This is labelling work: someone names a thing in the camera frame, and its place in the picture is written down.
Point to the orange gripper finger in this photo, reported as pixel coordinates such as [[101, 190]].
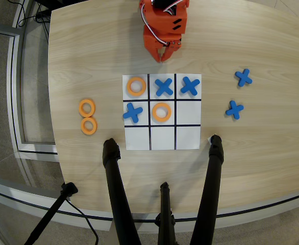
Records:
[[171, 49], [156, 54]]

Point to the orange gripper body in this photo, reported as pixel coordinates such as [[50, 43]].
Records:
[[151, 44]]

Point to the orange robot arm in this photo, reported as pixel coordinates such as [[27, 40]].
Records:
[[164, 15]]

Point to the blue foam cross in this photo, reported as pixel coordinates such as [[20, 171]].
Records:
[[190, 86], [234, 110], [243, 77], [163, 87], [133, 112]]

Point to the white tic-tac-toe grid sheet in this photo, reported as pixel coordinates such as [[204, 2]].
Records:
[[187, 137]]

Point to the small white tape piece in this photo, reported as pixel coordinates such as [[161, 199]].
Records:
[[209, 140]]

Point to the thick black tripod leg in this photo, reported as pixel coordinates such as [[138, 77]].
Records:
[[116, 183], [210, 183]]

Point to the short black tripod leg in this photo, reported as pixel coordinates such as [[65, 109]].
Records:
[[165, 204]]

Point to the thin black stand leg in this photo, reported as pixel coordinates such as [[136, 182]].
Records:
[[50, 214]]

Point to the grey metal floor frame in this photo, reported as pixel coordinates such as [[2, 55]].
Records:
[[11, 76]]

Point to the black camera tripod legs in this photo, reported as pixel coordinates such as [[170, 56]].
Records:
[[11, 194]]

